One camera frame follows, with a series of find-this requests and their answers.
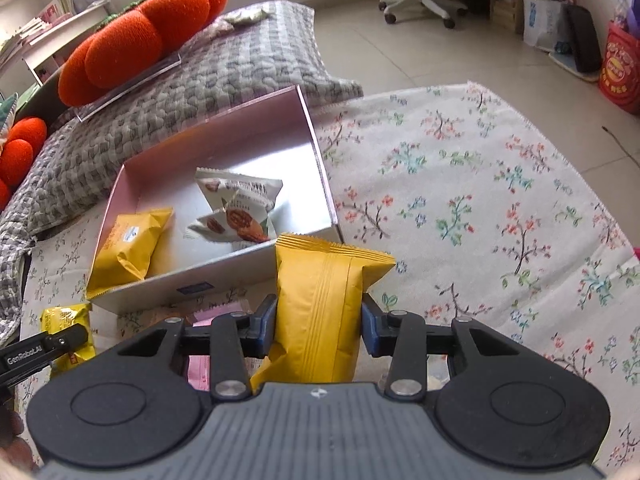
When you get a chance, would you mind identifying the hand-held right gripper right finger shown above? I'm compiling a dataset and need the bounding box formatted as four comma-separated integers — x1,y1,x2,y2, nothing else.
361,292,538,400

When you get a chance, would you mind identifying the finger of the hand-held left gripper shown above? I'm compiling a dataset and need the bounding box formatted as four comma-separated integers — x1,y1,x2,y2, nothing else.
42,324,87,361

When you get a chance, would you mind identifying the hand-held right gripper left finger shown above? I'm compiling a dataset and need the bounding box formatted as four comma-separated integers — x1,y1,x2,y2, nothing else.
102,295,279,402

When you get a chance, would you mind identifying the small yellow printed snack packet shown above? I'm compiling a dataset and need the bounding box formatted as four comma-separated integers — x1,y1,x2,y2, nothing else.
40,304,96,373

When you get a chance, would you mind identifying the pink snack packet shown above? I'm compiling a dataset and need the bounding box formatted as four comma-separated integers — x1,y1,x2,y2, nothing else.
186,300,257,393

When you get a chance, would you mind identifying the white cardboard box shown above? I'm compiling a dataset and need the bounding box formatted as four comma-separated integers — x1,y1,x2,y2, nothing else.
90,85,346,316

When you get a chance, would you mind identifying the person's left hand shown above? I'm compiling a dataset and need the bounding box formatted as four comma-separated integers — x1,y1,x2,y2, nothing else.
0,405,40,473

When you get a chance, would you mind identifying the white nut print snack packet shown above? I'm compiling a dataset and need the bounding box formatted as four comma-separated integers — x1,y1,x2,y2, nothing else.
185,207,278,245
194,167,284,213

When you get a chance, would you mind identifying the floral printed cloth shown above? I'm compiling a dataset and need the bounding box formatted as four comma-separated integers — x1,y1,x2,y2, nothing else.
15,80,640,480

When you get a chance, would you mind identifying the small orange pumpkin cushion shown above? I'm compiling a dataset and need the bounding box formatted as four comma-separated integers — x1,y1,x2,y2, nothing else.
0,116,49,208

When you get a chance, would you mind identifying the green leaf print cushion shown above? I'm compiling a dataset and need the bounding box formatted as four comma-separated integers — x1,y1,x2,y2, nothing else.
0,92,20,133

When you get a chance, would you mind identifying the dark grey sofa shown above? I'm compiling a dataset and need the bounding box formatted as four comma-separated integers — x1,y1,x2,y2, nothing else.
17,77,68,121

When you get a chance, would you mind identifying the grey quilted pillow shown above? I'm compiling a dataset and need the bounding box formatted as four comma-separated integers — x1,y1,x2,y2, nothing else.
0,0,365,348

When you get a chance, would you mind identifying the large orange pumpkin cushion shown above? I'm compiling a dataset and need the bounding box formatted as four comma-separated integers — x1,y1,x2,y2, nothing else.
57,0,229,107

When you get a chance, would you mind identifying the white bookshelf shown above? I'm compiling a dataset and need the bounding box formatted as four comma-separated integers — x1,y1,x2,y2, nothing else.
0,0,111,86

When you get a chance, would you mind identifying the green snack packet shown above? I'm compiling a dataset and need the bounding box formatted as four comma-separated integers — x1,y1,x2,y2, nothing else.
222,7,268,28

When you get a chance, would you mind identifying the wooden crate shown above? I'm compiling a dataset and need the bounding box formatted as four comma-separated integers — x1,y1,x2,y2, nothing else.
492,0,523,36

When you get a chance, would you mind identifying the white paper bag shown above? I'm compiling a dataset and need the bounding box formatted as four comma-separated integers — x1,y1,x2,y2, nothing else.
522,0,563,52

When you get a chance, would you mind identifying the black bag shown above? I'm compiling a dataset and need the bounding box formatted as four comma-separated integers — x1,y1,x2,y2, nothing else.
562,2,603,73

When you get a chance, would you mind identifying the red bag with yellow print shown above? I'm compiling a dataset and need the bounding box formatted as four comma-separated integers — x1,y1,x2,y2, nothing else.
599,20,640,113

